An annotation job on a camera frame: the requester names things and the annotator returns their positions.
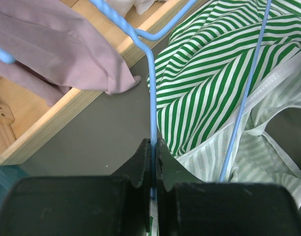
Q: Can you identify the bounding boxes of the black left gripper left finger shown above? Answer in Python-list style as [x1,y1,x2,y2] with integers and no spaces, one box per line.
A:
[0,139,151,236]

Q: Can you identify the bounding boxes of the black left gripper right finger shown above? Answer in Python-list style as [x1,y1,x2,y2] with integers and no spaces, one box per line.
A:
[156,139,301,236]

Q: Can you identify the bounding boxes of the green white striped tank top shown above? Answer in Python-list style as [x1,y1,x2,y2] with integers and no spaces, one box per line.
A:
[155,0,301,211]

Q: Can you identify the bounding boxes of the light blue wire hanger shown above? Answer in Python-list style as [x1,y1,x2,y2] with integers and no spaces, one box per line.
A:
[0,0,272,201]

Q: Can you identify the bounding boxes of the mauve tank top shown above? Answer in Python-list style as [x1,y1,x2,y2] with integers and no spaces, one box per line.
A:
[0,0,141,106]

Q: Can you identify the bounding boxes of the white navy-trimmed tank top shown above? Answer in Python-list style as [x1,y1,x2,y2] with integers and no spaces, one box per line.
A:
[106,0,160,17]

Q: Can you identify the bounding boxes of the teal plastic basket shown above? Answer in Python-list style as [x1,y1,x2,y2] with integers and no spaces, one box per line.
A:
[0,166,18,204]

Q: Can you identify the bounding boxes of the wooden clothes rack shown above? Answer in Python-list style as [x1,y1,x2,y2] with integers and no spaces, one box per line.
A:
[0,0,210,166]

